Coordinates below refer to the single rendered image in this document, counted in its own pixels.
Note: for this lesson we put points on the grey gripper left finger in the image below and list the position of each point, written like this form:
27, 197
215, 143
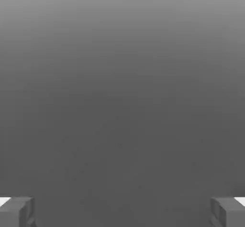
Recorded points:
13, 211

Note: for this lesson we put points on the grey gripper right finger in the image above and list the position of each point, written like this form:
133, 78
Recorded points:
230, 212

